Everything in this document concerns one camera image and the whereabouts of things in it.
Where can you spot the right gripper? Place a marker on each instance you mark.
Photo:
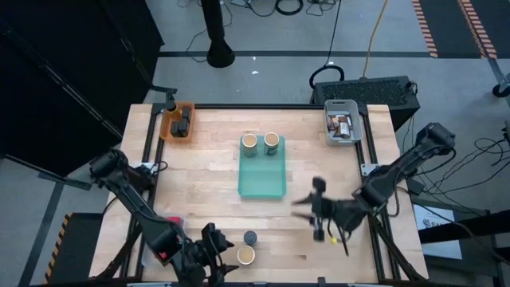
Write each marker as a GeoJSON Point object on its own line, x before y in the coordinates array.
{"type": "Point", "coordinates": [324, 213]}

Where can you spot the teal plastic bin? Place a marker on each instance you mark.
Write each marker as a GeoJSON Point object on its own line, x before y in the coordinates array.
{"type": "Point", "coordinates": [261, 179]}

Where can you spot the white printed sign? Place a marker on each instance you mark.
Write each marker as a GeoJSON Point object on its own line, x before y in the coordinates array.
{"type": "Point", "coordinates": [432, 223]}

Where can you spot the orange plastic bin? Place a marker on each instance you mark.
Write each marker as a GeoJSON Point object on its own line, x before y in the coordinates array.
{"type": "Point", "coordinates": [169, 133]}

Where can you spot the black partition curtain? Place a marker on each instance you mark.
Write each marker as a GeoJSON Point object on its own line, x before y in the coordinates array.
{"type": "Point", "coordinates": [60, 60]}

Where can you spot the tan lid glass spice jar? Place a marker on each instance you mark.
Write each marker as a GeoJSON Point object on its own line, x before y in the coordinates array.
{"type": "Point", "coordinates": [249, 140]}
{"type": "Point", "coordinates": [272, 139]}

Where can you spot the black mat orange stripes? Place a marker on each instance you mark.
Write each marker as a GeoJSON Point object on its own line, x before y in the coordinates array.
{"type": "Point", "coordinates": [450, 28]}

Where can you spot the black platform hazard stripes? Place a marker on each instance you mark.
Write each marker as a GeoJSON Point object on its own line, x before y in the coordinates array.
{"type": "Point", "coordinates": [77, 247]}

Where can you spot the black table frame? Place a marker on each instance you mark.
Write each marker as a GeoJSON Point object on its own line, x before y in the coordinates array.
{"type": "Point", "coordinates": [259, 106]}

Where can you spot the black floor stand pole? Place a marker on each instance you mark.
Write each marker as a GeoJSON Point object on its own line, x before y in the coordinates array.
{"type": "Point", "coordinates": [217, 40]}

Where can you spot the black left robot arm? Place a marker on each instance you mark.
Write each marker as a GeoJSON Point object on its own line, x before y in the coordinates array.
{"type": "Point", "coordinates": [135, 203]}

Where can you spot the black computer case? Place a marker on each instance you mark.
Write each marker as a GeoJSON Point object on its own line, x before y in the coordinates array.
{"type": "Point", "coordinates": [364, 91]}

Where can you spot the grey plastic bin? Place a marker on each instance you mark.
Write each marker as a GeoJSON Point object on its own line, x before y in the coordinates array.
{"type": "Point", "coordinates": [342, 105]}

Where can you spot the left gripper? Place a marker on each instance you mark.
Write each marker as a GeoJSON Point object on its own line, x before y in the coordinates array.
{"type": "Point", "coordinates": [199, 259]}

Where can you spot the black power adapter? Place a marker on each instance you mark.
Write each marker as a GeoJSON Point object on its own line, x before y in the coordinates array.
{"type": "Point", "coordinates": [416, 185]}

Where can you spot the clear plastic bin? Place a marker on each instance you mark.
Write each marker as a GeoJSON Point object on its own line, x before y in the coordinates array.
{"type": "Point", "coordinates": [147, 261]}

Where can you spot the black partition foot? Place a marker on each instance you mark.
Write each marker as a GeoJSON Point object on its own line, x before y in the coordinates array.
{"type": "Point", "coordinates": [60, 178]}

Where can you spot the paper cup front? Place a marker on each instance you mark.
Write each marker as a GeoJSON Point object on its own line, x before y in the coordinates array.
{"type": "Point", "coordinates": [245, 255]}

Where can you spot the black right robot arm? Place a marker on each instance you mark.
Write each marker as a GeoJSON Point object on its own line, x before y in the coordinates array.
{"type": "Point", "coordinates": [398, 167]}

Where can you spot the black metal beam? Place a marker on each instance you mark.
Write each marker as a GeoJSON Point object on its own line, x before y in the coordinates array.
{"type": "Point", "coordinates": [470, 227]}

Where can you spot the garlic powder bottle black cap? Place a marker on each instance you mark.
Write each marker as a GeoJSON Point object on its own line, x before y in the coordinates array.
{"type": "Point", "coordinates": [250, 237]}

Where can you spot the black caster wheel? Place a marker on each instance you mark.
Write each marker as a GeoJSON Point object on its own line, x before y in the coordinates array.
{"type": "Point", "coordinates": [500, 91]}

